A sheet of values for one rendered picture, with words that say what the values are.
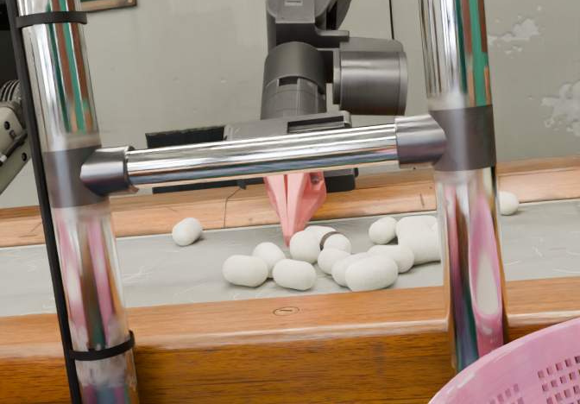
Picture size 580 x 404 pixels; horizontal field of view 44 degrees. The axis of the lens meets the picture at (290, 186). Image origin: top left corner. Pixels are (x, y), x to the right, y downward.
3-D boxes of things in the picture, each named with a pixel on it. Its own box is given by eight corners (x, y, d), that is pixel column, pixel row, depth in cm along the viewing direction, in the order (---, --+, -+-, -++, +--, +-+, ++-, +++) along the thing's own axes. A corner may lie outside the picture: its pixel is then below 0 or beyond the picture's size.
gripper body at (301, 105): (350, 125, 55) (348, 65, 60) (221, 140, 57) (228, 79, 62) (359, 182, 60) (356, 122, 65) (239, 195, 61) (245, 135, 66)
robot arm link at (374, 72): (280, 54, 74) (277, -16, 68) (392, 55, 74) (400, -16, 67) (275, 142, 67) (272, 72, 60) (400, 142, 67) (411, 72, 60)
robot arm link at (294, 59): (266, 84, 70) (263, 34, 65) (337, 84, 69) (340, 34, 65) (261, 133, 65) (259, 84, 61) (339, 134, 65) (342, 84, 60)
